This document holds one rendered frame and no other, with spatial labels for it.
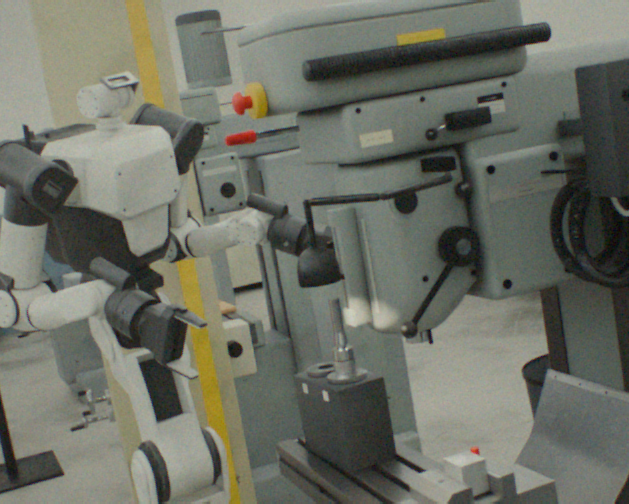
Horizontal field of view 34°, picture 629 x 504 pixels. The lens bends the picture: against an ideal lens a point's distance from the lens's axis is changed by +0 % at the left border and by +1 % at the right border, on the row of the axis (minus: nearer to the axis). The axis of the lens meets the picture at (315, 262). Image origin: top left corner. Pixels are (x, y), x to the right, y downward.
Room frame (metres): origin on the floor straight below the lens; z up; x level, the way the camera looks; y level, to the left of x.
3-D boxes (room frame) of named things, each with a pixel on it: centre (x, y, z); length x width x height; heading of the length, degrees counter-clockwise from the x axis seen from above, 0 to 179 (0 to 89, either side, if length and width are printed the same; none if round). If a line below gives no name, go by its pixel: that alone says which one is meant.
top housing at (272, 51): (1.84, -0.18, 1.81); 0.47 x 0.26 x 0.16; 110
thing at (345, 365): (2.20, -0.03, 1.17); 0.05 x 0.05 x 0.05
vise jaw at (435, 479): (1.71, -0.15, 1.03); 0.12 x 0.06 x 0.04; 22
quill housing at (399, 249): (1.83, -0.17, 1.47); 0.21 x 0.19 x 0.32; 20
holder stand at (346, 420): (2.25, 0.00, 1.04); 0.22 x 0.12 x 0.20; 26
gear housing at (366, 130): (1.85, -0.20, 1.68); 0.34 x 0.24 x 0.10; 110
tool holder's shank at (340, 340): (2.20, -0.03, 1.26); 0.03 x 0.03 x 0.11
